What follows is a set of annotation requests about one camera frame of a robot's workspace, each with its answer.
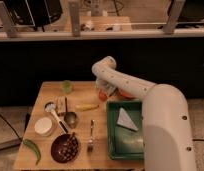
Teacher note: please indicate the wooden block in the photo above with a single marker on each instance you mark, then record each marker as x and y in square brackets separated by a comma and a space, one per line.
[61, 105]

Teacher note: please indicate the metal fork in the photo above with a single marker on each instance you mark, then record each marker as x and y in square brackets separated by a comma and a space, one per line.
[91, 139]

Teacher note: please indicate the green translucent cup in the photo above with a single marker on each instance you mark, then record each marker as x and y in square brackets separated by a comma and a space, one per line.
[67, 86]

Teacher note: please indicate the orange bowl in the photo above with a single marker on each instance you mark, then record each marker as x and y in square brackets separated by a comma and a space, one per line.
[125, 94]

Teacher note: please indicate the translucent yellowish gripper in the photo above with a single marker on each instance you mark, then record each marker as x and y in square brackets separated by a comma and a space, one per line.
[108, 89]

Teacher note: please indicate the red orange apple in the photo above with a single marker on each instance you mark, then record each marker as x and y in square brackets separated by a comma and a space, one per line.
[102, 96]

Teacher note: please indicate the grey folded cloth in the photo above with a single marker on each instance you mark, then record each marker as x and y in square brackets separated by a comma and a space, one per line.
[125, 121]

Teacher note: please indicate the white round container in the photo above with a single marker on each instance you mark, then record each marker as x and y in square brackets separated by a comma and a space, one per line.
[43, 126]

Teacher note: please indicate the yellow banana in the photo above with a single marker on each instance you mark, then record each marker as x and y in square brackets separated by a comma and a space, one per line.
[85, 107]

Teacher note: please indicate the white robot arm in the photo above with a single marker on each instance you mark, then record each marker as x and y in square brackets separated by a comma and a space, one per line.
[167, 134]

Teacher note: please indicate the dark brown bowl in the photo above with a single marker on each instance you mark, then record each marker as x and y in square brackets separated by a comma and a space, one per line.
[65, 148]

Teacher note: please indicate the green plastic tray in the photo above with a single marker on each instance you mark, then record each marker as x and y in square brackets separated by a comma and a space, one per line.
[124, 143]

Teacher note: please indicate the green chili pepper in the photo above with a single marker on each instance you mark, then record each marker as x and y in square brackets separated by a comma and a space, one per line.
[34, 148]

